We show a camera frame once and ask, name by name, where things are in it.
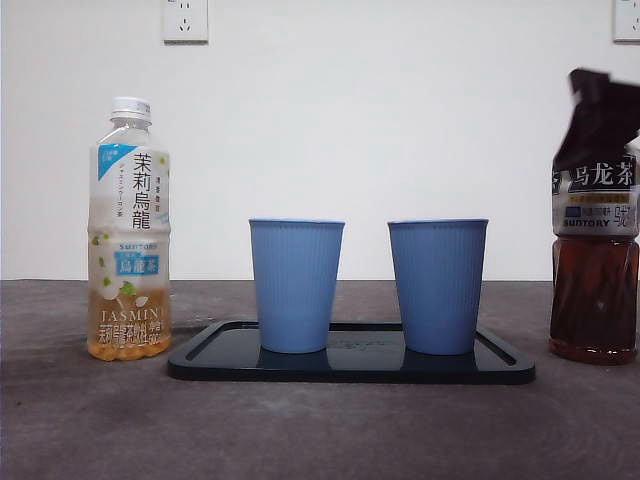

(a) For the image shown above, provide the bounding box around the dark oolong tea bottle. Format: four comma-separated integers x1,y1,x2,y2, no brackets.
548,138,640,367

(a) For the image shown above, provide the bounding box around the pale jasmine tea bottle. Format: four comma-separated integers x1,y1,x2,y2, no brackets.
88,96,173,362

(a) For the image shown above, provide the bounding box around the blue ribbed plastic cup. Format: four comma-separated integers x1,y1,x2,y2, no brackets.
248,217,347,355
387,217,490,357

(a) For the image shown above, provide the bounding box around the dark teal rectangular tray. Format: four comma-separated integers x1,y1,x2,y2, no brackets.
166,319,537,385

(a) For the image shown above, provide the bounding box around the white wall socket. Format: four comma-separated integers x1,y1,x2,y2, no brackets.
160,0,211,46
612,0,640,44

